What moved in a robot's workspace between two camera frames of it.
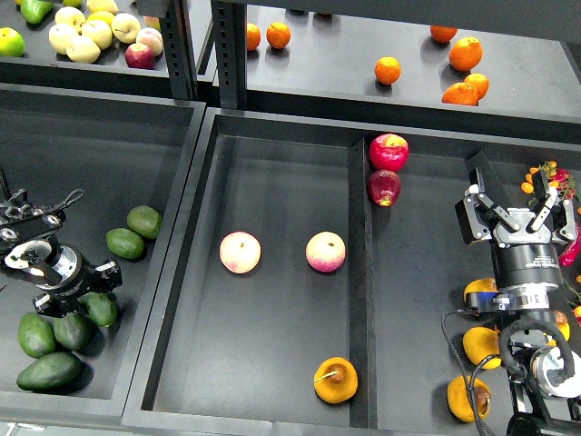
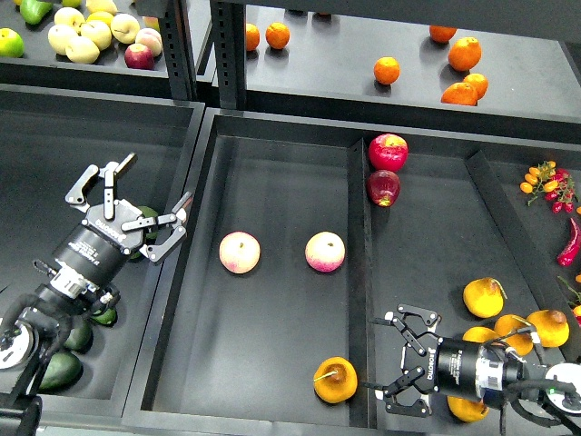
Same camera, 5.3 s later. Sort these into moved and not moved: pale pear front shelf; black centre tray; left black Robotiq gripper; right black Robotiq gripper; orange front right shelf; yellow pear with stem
Moved: left black Robotiq gripper; right black Robotiq gripper
Not moved: orange front right shelf; black centre tray; pale pear front shelf; yellow pear with stem
